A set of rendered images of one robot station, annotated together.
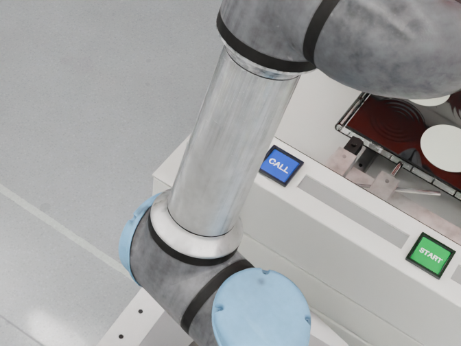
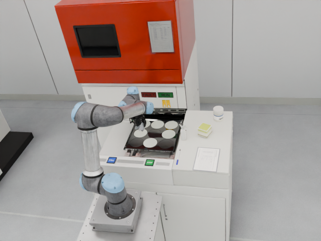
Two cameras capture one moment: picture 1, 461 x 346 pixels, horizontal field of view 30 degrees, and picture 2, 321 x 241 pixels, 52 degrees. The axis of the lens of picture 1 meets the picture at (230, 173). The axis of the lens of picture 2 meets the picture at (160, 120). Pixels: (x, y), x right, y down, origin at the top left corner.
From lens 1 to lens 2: 0.98 m
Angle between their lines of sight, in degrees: 17
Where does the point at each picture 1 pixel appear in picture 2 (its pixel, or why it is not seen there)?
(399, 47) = (105, 116)
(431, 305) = (154, 172)
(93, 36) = (66, 169)
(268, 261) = not seen: hidden behind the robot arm
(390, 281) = (144, 171)
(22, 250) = (67, 231)
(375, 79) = (104, 123)
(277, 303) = (113, 177)
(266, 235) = not seen: hidden behind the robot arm
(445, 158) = (150, 145)
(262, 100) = (91, 137)
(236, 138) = (90, 147)
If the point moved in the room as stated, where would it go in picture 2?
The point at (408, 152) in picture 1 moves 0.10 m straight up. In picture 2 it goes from (141, 147) to (139, 136)
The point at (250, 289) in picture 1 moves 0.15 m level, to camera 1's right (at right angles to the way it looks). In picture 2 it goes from (107, 177) to (133, 170)
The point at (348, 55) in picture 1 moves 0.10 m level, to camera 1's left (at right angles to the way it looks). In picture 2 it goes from (98, 121) to (78, 125)
